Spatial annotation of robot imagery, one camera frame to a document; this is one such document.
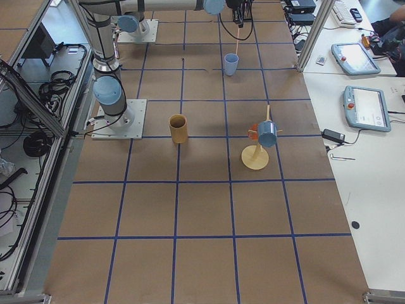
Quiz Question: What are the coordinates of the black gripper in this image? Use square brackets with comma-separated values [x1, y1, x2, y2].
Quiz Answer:
[226, 0, 253, 28]

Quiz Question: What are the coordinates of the light blue plastic cup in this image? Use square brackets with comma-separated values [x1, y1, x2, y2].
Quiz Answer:
[224, 53, 239, 76]

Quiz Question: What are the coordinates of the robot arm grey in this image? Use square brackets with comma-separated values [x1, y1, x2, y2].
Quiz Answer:
[78, 1, 252, 129]

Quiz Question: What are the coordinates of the bamboo chopstick holder cup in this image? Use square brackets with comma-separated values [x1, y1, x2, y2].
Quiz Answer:
[169, 114, 188, 144]

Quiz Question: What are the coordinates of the white keyboard on desk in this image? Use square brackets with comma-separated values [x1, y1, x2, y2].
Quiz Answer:
[332, 1, 357, 28]

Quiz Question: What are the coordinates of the blue mug on tree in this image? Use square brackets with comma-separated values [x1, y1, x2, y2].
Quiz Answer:
[258, 120, 278, 148]

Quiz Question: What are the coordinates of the orange red silicone lid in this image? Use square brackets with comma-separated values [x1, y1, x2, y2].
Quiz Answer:
[247, 124, 258, 141]

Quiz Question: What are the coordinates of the upper teach pendant tablet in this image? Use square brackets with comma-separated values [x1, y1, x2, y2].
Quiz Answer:
[331, 43, 381, 75]

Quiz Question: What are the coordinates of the teach pendant tablet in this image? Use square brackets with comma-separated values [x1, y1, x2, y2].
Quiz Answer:
[331, 43, 381, 75]
[342, 85, 391, 132]

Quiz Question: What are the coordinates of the wooden mug tree stand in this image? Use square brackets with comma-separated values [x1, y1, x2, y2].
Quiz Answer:
[241, 104, 282, 170]

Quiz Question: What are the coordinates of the black power brick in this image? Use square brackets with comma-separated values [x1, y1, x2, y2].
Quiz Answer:
[321, 129, 345, 144]

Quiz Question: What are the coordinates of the lower teach pendant tablet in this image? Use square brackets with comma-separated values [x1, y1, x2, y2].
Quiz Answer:
[342, 85, 391, 132]

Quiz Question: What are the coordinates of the allen key on desk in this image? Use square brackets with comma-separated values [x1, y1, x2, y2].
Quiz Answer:
[330, 153, 355, 161]

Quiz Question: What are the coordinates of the black round desk grommet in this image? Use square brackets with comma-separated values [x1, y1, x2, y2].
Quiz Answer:
[351, 221, 360, 229]

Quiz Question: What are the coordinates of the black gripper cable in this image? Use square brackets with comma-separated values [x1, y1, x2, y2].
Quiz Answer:
[218, 9, 254, 41]

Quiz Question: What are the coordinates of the diagonal aluminium frame post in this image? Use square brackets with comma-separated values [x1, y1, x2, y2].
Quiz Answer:
[296, 0, 335, 72]

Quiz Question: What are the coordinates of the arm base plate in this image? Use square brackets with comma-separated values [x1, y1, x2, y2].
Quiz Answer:
[117, 16, 159, 44]
[90, 99, 147, 140]

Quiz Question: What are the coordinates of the aluminium frame rail structure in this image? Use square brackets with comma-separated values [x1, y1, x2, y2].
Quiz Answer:
[1, 1, 93, 301]

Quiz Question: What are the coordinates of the coiled black cables floor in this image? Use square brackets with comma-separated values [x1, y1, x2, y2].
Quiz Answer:
[23, 130, 53, 158]

